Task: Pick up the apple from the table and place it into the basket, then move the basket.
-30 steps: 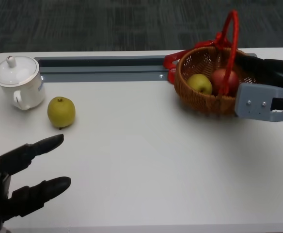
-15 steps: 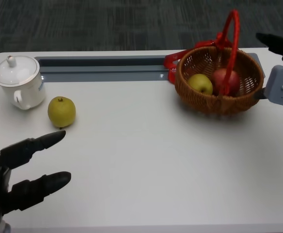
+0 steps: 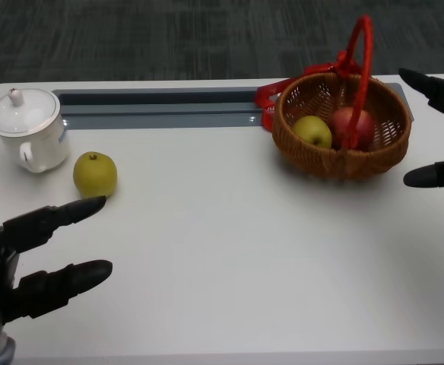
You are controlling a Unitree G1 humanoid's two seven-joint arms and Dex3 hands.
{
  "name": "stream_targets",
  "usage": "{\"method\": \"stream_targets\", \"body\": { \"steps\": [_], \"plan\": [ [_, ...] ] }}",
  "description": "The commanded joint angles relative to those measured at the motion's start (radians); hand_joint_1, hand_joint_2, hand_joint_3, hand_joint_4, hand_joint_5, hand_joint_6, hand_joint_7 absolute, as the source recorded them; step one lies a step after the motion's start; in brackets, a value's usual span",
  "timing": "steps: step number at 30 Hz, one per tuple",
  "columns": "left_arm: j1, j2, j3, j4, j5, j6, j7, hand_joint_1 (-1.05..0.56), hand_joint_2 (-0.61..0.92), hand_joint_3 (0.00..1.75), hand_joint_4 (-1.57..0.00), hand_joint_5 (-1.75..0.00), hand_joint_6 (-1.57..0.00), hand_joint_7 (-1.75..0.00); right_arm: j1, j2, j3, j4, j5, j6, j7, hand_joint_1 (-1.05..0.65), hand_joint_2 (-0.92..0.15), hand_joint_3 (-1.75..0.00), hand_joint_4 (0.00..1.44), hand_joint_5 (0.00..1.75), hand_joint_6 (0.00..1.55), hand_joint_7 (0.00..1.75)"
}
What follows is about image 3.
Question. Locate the white mug lid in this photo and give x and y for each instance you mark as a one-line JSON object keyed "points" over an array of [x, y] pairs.
{"points": [[22, 112]]}

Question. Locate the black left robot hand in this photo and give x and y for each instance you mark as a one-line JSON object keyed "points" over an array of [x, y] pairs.
{"points": [[1, 273]]}

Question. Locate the green apple in basket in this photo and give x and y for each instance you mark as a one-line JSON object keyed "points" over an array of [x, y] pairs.
{"points": [[313, 131]]}

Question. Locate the yellow-green pear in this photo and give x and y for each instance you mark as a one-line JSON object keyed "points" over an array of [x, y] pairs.
{"points": [[94, 175]]}

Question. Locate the red apple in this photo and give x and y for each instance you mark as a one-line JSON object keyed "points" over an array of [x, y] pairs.
{"points": [[364, 125]]}

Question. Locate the white ceramic mug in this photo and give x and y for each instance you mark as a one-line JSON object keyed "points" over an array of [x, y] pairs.
{"points": [[47, 146]]}

